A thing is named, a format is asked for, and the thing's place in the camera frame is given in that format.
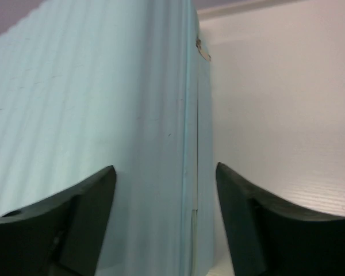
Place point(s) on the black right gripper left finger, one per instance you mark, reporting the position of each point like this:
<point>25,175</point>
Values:
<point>62,234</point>

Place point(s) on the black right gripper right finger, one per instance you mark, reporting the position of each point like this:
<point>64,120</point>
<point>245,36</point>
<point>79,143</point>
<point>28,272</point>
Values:
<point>268,235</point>

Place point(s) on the light blue suitcase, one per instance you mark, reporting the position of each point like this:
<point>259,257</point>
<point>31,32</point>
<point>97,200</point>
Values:
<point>88,84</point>

